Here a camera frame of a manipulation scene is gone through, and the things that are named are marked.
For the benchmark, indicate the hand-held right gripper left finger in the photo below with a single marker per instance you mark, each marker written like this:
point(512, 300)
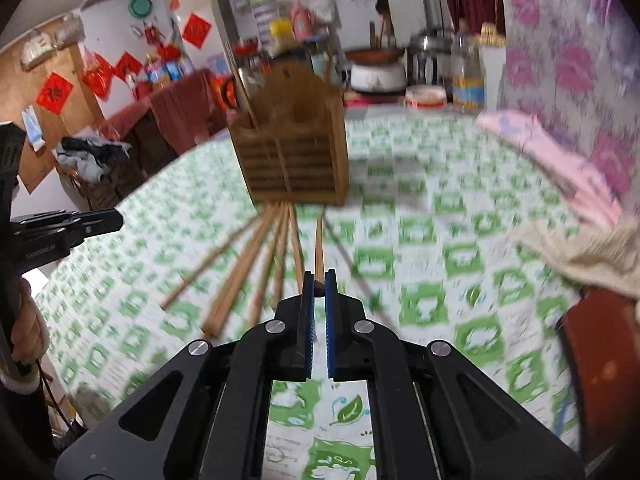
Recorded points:
point(309, 320)

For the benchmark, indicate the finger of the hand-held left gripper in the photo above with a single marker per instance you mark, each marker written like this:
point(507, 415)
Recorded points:
point(100, 221)

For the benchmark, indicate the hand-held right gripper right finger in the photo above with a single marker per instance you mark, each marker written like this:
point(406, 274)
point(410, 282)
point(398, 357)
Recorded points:
point(330, 320)

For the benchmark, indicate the wooden chopstick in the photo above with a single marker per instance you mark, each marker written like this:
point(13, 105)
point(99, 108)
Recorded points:
point(272, 265)
point(318, 255)
point(296, 245)
point(240, 280)
point(210, 265)

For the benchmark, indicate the wooden chopstick holder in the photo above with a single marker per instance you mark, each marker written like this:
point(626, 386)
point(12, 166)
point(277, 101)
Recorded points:
point(295, 155)

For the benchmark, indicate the person's left forearm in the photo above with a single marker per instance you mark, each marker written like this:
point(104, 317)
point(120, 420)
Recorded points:
point(20, 410)

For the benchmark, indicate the person's left hand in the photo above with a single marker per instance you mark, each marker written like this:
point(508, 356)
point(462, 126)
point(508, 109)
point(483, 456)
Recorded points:
point(32, 330)

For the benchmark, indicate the thin dark chopstick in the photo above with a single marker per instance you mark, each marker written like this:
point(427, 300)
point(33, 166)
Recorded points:
point(350, 270)

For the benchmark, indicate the grey clothing pile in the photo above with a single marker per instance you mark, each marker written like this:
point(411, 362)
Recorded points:
point(90, 157)

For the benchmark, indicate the brown wooden door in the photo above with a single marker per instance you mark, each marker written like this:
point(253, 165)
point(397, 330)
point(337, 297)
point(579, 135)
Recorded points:
point(45, 135)

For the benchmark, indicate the green patterned tablecloth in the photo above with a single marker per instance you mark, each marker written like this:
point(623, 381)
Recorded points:
point(450, 280)

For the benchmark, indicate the red paper decoration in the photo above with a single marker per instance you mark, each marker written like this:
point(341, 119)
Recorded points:
point(129, 65)
point(55, 92)
point(97, 77)
point(195, 31)

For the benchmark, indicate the red cloth covered table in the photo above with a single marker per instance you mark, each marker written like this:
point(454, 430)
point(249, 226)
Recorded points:
point(175, 105)

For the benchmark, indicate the blue snack packets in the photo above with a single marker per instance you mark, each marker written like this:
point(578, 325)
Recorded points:
point(170, 69)

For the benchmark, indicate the green plate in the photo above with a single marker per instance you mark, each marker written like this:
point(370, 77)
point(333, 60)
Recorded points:
point(140, 6)

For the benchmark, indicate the white refrigerator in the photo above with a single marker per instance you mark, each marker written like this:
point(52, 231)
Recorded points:
point(202, 5)

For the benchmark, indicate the white red round tub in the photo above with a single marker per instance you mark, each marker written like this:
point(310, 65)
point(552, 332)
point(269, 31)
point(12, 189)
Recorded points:
point(425, 97)

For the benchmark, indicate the white rice cooker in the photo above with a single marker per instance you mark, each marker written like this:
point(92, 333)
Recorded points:
point(377, 77)

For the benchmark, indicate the yellow lidded jar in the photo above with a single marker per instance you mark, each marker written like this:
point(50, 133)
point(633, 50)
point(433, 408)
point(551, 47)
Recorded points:
point(282, 35)

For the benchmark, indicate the striped white bag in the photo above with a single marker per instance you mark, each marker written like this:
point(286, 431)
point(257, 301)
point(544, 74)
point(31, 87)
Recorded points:
point(262, 12)

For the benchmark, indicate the cream knitted cloth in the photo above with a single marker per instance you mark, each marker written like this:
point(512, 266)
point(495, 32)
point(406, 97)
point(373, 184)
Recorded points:
point(590, 260)

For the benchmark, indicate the brown wok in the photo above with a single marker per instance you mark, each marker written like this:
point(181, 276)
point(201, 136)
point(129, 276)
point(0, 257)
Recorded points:
point(375, 55)

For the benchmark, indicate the pink cloth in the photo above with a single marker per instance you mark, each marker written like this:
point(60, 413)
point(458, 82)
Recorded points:
point(550, 160)

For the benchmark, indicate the reddish brown chair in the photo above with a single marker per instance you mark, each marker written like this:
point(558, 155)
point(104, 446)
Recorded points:
point(607, 360)

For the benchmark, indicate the steel pot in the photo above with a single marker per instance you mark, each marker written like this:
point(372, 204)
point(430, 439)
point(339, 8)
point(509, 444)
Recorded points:
point(430, 57)

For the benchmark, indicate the clear plastic bottle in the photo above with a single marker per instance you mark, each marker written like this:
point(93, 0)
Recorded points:
point(467, 75)

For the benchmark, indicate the pink bottle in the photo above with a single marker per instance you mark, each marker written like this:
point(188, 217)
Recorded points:
point(301, 22)

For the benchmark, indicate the white box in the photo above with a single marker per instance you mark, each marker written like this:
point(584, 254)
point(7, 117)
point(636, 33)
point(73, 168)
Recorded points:
point(492, 70)

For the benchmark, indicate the pink floral curtain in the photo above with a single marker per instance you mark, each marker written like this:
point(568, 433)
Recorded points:
point(565, 60)

